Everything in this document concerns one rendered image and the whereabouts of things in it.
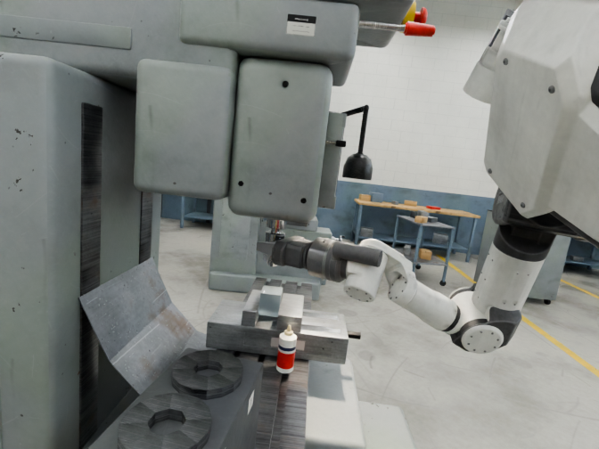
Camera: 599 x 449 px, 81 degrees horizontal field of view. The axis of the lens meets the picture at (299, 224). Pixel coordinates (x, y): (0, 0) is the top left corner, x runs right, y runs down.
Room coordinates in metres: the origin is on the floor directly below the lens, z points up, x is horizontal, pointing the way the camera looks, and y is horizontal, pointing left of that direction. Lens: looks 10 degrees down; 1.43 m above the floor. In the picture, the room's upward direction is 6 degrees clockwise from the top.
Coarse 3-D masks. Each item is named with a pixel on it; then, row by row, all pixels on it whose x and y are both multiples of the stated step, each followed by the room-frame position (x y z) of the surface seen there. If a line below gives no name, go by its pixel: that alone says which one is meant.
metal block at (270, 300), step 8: (264, 288) 0.89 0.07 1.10; (272, 288) 0.89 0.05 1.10; (280, 288) 0.90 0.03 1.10; (264, 296) 0.85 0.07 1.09; (272, 296) 0.85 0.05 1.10; (280, 296) 0.85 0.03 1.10; (264, 304) 0.85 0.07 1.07; (272, 304) 0.85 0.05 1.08; (280, 304) 0.87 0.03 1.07; (264, 312) 0.85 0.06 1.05; (272, 312) 0.85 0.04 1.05
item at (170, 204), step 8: (168, 200) 7.35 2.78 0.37; (176, 200) 7.34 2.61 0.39; (192, 200) 7.33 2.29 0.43; (200, 200) 7.32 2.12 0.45; (208, 200) 7.34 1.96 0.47; (168, 208) 7.34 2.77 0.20; (176, 208) 7.34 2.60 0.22; (192, 208) 7.33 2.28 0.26; (200, 208) 7.32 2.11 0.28; (208, 208) 7.34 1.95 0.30; (160, 216) 7.37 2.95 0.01; (168, 216) 7.34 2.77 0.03; (176, 216) 7.34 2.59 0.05
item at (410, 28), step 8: (360, 24) 0.71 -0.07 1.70; (368, 24) 0.71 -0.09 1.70; (376, 24) 0.71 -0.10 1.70; (384, 24) 0.70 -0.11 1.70; (392, 24) 0.70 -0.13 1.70; (400, 24) 0.71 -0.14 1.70; (408, 24) 0.70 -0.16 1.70; (416, 24) 0.70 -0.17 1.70; (424, 24) 0.70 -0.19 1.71; (408, 32) 0.70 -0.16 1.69; (416, 32) 0.70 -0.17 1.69; (424, 32) 0.70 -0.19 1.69; (432, 32) 0.70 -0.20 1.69
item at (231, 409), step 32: (192, 352) 0.47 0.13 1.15; (224, 352) 0.46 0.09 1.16; (160, 384) 0.39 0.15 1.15; (192, 384) 0.38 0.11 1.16; (224, 384) 0.39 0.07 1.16; (256, 384) 0.43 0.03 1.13; (128, 416) 0.32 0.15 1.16; (160, 416) 0.33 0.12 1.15; (192, 416) 0.33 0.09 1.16; (224, 416) 0.35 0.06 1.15; (256, 416) 0.45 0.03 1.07; (96, 448) 0.29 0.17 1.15; (128, 448) 0.28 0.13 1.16; (160, 448) 0.29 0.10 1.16; (192, 448) 0.29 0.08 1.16; (224, 448) 0.32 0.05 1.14
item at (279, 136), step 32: (256, 64) 0.72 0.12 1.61; (288, 64) 0.72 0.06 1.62; (320, 64) 0.73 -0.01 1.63; (256, 96) 0.72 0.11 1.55; (288, 96) 0.72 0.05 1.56; (320, 96) 0.72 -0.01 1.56; (256, 128) 0.72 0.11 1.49; (288, 128) 0.72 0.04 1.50; (320, 128) 0.72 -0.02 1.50; (256, 160) 0.72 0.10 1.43; (288, 160) 0.72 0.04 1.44; (320, 160) 0.72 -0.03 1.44; (256, 192) 0.72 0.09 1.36; (288, 192) 0.72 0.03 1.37
